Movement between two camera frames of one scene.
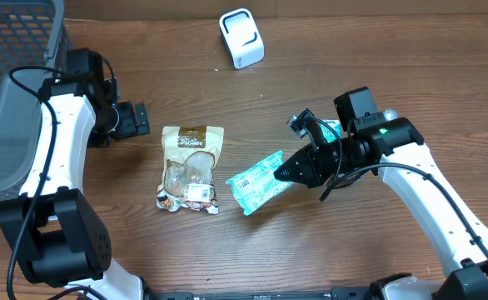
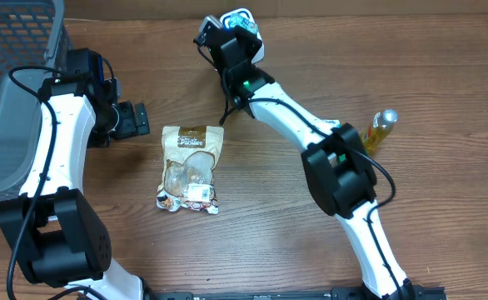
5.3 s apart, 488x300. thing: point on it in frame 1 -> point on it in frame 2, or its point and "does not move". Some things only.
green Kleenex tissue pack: x=328 y=134 does not move
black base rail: x=349 y=293 does not move
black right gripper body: x=313 y=165 -> x=236 y=52
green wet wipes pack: x=258 y=183 -> x=242 y=18
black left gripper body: x=121 y=122 does not move
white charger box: x=242 y=37 does not move
